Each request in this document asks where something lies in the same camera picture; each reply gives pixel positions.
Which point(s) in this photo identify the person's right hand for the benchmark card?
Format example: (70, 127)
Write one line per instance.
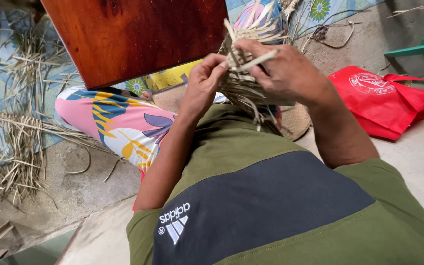
(289, 75)

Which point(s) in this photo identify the green and navy shirt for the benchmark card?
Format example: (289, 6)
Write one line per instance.
(271, 206)

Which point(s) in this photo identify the person's left hand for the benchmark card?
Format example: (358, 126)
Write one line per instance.
(199, 88)

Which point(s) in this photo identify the round woven straw hat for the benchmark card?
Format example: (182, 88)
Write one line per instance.
(296, 121)

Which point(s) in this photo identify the loose dried palm strips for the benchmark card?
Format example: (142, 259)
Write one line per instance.
(418, 8)

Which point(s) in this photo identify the heap of dried palm strips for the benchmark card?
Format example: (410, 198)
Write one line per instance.
(24, 125)

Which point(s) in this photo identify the green plastic stool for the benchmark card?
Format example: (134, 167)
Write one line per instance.
(423, 46)

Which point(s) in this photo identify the red fabric tote bag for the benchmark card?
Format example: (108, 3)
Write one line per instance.
(377, 103)

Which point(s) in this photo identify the curled dried palm strand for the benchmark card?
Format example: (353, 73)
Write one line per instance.
(326, 35)

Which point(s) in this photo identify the colourful leaf print trousers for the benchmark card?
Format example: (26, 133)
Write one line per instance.
(123, 125)

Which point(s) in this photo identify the yellow plastic sheet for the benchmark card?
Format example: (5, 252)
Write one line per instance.
(169, 75)

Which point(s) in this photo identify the reddish brown wooden table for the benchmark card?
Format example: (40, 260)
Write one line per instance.
(134, 36)

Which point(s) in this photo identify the half-woven palm leaf basket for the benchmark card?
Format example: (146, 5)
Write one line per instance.
(245, 88)

